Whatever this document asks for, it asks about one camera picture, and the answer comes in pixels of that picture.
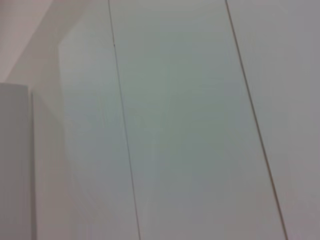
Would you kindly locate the white cabinet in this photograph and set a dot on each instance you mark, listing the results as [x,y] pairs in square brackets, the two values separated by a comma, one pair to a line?
[15,162]

